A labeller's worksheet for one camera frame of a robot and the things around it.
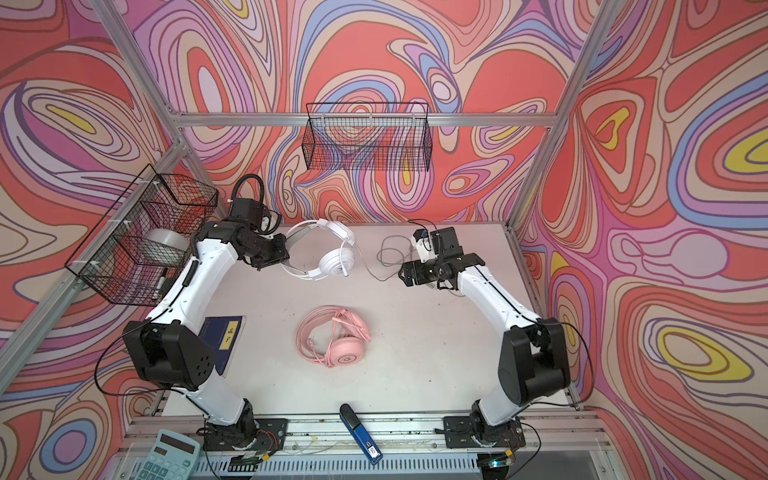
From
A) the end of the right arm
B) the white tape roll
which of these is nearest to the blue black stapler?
the end of the right arm

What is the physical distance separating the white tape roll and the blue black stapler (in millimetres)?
553

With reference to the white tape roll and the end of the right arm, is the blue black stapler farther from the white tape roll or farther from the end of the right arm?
the white tape roll

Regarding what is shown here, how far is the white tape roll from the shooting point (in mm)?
714

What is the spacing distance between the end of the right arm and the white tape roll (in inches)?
22.0

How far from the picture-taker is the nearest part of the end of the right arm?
0.62 meters

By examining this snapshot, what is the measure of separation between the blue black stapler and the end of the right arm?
14.0 inches

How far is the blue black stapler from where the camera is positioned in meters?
0.70
